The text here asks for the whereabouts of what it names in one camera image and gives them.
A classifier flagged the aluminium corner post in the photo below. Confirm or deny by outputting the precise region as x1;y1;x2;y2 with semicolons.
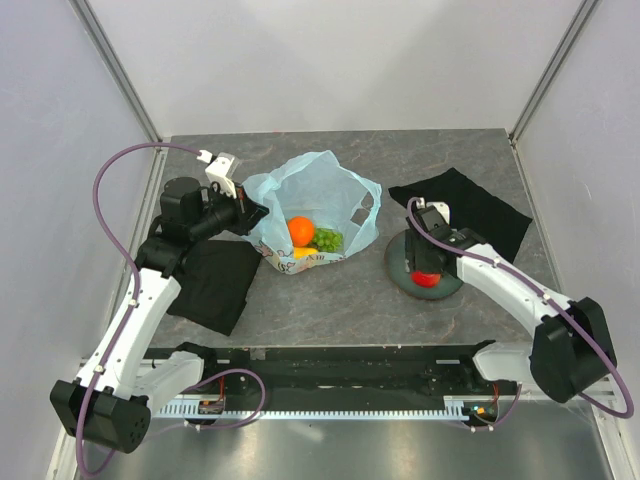
68;0;162;141
508;0;601;147

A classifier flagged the red apple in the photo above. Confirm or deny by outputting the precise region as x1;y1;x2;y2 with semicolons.
410;271;441;289

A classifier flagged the light blue plastic bag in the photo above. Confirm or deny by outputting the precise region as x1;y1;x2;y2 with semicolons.
244;150;382;275

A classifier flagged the orange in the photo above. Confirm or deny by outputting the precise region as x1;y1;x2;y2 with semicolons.
287;216;315;248

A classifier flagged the right aluminium corner post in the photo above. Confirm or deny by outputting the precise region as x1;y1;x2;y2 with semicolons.
508;0;601;147

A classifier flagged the left black cloth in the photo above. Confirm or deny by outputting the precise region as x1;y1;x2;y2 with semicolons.
167;240;262;336

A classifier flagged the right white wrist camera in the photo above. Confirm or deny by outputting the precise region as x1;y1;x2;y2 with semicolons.
415;197;450;224

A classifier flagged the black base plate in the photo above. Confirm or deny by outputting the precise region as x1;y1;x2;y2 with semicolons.
145;341;517;400

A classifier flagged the green grape bunch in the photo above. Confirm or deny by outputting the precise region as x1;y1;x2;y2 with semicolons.
311;228;343;253

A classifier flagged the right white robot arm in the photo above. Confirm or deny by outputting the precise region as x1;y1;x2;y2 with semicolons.
405;198;617;403

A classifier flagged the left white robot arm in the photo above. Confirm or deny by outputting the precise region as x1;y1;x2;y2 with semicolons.
50;177;269;456

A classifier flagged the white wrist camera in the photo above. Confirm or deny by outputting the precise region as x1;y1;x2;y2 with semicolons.
197;150;240;199
415;197;450;224

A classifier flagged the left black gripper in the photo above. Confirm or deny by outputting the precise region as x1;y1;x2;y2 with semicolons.
189;179;268;242

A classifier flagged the left aluminium corner post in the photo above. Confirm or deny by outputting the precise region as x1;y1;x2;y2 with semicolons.
68;0;162;141

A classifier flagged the yellow mango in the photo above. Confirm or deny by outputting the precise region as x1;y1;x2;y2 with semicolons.
293;247;319;260

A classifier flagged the black cloth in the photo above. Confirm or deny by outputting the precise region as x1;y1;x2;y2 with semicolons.
388;168;532;263
167;240;262;336

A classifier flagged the toothed cable duct rail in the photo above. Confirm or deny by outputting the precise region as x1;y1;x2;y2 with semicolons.
153;397;487;421

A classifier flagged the dark fruit plate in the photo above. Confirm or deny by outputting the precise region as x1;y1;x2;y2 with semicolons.
384;232;463;301

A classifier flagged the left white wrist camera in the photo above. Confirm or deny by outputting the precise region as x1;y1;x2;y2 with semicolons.
197;150;240;199

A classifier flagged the right black cloth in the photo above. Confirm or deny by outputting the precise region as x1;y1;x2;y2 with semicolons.
388;168;532;263

